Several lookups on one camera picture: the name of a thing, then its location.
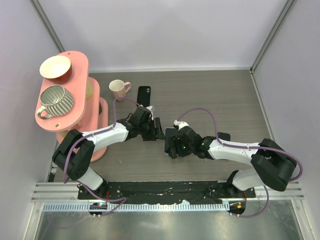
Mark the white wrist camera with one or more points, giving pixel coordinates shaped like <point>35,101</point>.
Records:
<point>180,124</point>
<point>151,108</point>

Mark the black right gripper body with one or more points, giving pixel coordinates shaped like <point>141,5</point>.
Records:
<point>183,149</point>

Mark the blue smartphone black screen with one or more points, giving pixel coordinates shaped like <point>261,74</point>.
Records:
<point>170,132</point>

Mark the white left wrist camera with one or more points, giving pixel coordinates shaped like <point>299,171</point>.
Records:
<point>151,108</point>

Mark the aluminium frame rail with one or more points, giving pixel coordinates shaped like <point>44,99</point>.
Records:
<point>72,197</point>

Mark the black phone case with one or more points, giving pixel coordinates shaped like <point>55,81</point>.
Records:
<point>144,95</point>

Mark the pink tiered shelf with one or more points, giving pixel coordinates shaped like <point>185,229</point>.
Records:
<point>90,111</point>

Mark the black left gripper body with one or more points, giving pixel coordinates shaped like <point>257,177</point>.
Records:
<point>147,130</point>

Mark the white bowl red outside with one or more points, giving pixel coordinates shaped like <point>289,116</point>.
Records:
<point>57,69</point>

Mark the pink mug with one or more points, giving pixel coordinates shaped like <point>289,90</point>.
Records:
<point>119,89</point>

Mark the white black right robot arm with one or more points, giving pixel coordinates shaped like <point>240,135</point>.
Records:
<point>269,164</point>

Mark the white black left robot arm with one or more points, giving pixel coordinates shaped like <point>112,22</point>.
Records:
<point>75,152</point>

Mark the grey striped mug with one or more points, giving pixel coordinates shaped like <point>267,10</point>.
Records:
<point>56,101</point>

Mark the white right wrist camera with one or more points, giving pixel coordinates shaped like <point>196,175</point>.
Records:
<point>180,124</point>

